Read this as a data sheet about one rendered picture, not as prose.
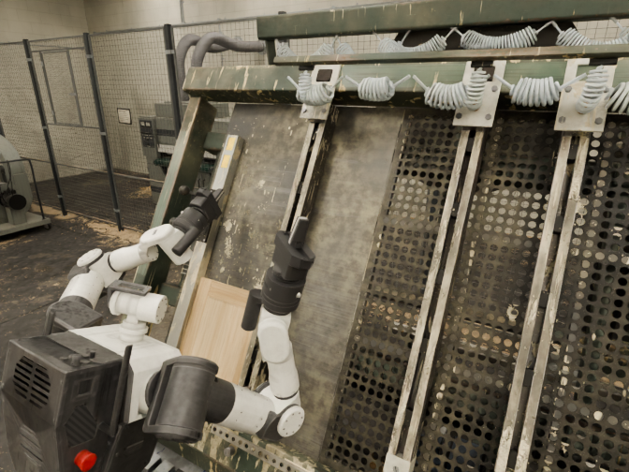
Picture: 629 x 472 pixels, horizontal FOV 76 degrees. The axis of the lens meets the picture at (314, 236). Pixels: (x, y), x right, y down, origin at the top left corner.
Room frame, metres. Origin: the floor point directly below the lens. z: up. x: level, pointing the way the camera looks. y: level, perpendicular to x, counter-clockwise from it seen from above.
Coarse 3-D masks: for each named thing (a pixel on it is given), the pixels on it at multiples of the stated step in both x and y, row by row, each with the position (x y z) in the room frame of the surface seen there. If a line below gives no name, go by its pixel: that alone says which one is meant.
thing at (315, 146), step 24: (312, 72) 1.45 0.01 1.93; (336, 72) 1.40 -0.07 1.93; (312, 96) 1.30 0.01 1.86; (312, 120) 1.37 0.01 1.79; (336, 120) 1.43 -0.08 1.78; (312, 144) 1.37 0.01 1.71; (312, 168) 1.30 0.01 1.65; (312, 192) 1.29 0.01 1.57; (288, 216) 1.24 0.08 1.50; (240, 384) 1.01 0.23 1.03; (240, 432) 0.93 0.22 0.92
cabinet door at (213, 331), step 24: (216, 288) 1.28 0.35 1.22; (240, 288) 1.24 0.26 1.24; (192, 312) 1.27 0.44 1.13; (216, 312) 1.23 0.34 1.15; (240, 312) 1.19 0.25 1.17; (192, 336) 1.22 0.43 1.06; (216, 336) 1.18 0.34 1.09; (240, 336) 1.15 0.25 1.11; (216, 360) 1.14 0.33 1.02; (240, 360) 1.10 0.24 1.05
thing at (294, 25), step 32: (448, 0) 1.72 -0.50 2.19; (480, 0) 1.66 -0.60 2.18; (512, 0) 1.60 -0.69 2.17; (544, 0) 1.55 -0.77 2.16; (576, 0) 1.51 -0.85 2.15; (608, 0) 1.46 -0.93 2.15; (288, 32) 2.07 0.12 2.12; (320, 32) 1.99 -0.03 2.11; (352, 32) 1.91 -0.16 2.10; (384, 32) 1.87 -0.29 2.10
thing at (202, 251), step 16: (240, 144) 1.56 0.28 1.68; (224, 176) 1.49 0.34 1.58; (224, 208) 1.46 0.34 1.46; (208, 240) 1.38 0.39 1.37; (192, 256) 1.37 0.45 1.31; (208, 256) 1.37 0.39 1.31; (192, 272) 1.33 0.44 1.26; (192, 288) 1.30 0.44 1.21; (192, 304) 1.28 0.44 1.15; (176, 320) 1.26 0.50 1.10; (176, 336) 1.22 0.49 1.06
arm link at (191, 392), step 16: (176, 368) 0.67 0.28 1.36; (192, 368) 0.66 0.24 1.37; (176, 384) 0.64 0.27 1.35; (192, 384) 0.64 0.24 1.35; (208, 384) 0.66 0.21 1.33; (224, 384) 0.69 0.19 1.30; (176, 400) 0.61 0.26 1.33; (192, 400) 0.62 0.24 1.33; (208, 400) 0.64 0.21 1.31; (224, 400) 0.67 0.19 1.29; (160, 416) 0.60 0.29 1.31; (176, 416) 0.59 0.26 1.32; (192, 416) 0.60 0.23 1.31; (208, 416) 0.64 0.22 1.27; (224, 416) 0.66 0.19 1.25
